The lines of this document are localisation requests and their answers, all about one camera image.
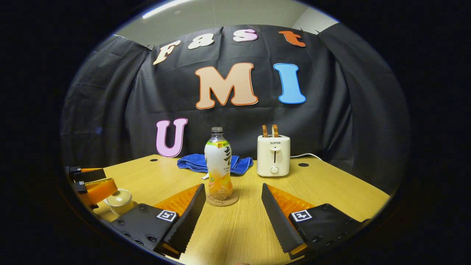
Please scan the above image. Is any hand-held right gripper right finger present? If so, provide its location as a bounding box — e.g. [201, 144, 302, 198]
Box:
[261, 183, 370, 259]

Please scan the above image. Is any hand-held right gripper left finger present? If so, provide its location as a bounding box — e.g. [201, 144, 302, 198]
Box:
[110, 183, 206, 259]

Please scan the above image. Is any white teacup lid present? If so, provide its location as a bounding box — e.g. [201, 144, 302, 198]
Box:
[106, 189, 132, 207]

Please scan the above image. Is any white teacup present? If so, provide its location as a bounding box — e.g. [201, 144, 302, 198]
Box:
[104, 197, 136, 217]

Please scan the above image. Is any round brown coaster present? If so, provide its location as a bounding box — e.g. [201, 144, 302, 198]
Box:
[206, 191, 240, 207]

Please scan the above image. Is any clear water bottle white label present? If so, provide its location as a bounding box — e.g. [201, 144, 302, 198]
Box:
[204, 127, 234, 201]

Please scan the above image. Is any blue towel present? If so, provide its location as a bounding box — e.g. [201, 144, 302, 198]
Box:
[177, 153, 254, 180]

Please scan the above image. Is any cream toaster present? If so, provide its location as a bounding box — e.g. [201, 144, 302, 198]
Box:
[257, 135, 291, 177]

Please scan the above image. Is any black backdrop cloth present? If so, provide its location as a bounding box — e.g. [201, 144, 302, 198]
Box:
[61, 23, 411, 194]

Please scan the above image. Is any white toaster cable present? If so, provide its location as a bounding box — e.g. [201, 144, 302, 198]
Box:
[290, 153, 323, 161]

